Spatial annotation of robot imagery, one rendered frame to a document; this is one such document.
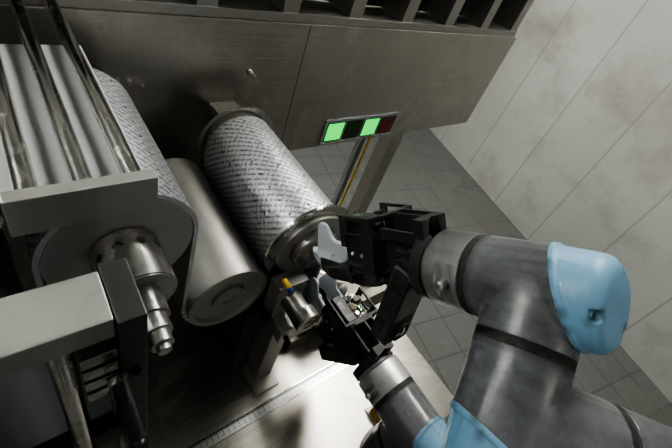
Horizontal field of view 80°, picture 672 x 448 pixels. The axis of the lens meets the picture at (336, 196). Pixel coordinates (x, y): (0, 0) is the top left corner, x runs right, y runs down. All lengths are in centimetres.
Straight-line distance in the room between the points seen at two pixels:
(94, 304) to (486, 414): 27
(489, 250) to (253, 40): 55
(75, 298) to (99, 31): 45
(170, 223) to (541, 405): 36
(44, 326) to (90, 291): 3
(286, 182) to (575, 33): 277
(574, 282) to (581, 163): 274
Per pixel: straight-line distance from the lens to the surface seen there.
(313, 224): 56
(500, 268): 35
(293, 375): 89
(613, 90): 300
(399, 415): 66
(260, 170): 62
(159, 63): 72
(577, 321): 33
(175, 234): 47
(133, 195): 36
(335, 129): 99
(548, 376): 34
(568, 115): 312
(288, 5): 77
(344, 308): 67
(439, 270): 38
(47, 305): 31
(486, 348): 34
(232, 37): 74
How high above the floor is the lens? 169
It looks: 39 degrees down
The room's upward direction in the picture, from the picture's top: 22 degrees clockwise
